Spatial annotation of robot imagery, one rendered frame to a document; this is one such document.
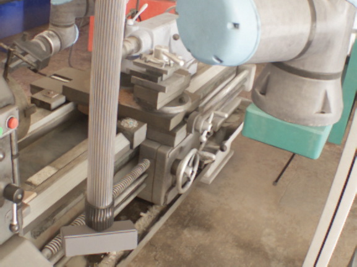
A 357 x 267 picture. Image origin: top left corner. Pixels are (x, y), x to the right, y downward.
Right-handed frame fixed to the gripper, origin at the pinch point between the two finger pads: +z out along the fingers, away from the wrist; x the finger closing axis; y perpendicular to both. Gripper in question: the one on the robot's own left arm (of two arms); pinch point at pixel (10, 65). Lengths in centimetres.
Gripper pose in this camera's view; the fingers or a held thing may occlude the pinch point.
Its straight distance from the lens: 148.9
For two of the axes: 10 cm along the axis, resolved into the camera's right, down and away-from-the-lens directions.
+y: 4.0, -7.3, -5.6
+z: -3.6, 4.4, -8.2
